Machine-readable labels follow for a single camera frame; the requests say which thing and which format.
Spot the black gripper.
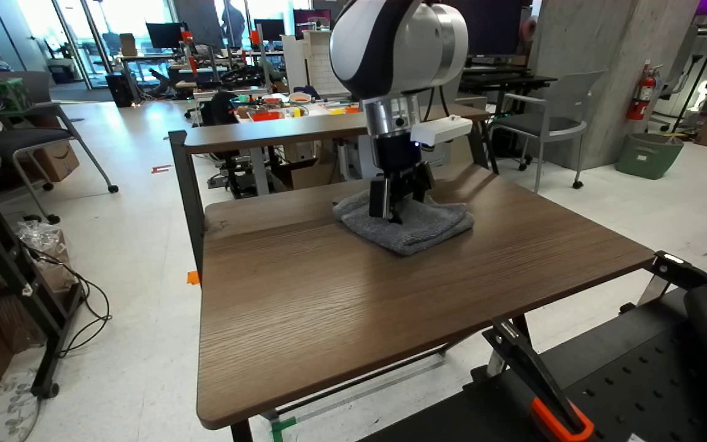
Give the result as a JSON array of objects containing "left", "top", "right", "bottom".
[{"left": 367, "top": 134, "right": 431, "bottom": 223}]

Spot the grey towel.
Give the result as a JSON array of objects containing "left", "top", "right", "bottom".
[{"left": 332, "top": 193, "right": 474, "bottom": 256}]

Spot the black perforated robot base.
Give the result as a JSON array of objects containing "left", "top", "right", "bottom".
[{"left": 365, "top": 291, "right": 707, "bottom": 442}]

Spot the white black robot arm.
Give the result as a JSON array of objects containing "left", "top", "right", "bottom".
[{"left": 328, "top": 0, "right": 469, "bottom": 221}]

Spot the grey office chair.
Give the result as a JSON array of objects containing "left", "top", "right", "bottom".
[{"left": 355, "top": 135, "right": 380, "bottom": 180}]

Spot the cluttered background table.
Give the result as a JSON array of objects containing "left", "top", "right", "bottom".
[{"left": 184, "top": 91, "right": 361, "bottom": 125}]

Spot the wooden desk with shelf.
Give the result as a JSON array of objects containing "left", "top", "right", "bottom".
[{"left": 170, "top": 125, "right": 652, "bottom": 442}]

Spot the grey armchair with wheels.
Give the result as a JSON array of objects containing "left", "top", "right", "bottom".
[{"left": 486, "top": 72, "right": 601, "bottom": 190}]

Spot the green plastic bin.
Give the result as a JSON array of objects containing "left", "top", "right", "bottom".
[{"left": 615, "top": 134, "right": 683, "bottom": 180}]

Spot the red fire extinguisher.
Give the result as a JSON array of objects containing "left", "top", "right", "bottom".
[{"left": 625, "top": 62, "right": 657, "bottom": 123}]

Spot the black monitor on left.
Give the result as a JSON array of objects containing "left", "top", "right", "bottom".
[{"left": 146, "top": 23, "right": 181, "bottom": 49}]

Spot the black orange clamp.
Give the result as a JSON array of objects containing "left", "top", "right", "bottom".
[{"left": 483, "top": 321, "right": 597, "bottom": 442}]

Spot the black clamp on right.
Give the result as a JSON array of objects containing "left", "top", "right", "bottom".
[{"left": 639, "top": 251, "right": 707, "bottom": 305}]

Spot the black metal rack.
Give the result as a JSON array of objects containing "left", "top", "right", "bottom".
[{"left": 0, "top": 213, "right": 89, "bottom": 401}]

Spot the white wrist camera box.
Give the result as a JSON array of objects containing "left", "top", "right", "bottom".
[{"left": 410, "top": 115, "right": 474, "bottom": 148}]

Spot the black cable on floor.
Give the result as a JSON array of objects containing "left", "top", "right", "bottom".
[{"left": 56, "top": 265, "right": 115, "bottom": 360}]

